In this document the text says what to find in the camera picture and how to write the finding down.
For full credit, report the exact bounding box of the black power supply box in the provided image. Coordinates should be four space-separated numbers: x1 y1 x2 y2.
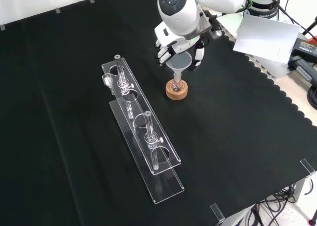
291 37 317 63

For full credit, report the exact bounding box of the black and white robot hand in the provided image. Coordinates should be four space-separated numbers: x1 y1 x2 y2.
154 21 207 73

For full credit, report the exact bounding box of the cork ring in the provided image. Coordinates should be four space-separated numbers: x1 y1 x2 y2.
165 79 189 101

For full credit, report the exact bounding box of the black coiled cable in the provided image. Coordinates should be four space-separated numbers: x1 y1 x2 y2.
307 84 317 108

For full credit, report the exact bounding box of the clear round-bottom flask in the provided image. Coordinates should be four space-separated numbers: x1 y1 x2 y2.
170 72 184 92

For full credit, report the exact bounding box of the small clear glass piece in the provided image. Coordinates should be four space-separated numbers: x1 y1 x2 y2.
101 73 114 88

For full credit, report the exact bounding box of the white sheet board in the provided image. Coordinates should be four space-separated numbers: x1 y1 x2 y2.
232 14 302 64

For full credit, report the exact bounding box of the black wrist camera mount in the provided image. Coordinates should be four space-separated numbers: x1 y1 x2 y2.
202 9 224 41

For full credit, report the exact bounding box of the black cable bundle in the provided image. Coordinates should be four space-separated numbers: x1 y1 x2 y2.
244 183 298 226

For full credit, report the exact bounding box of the pale board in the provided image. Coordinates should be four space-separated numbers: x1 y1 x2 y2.
217 12 298 79

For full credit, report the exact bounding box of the black and grey device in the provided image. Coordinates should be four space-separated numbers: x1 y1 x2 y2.
288 55 317 88

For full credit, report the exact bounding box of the clear plastic funnel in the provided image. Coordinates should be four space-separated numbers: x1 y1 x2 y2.
165 53 193 82

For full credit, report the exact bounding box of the black cloth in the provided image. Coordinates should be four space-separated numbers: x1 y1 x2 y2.
0 0 317 226

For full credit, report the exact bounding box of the clear acrylic funnel stand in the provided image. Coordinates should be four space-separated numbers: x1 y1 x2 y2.
101 54 185 205

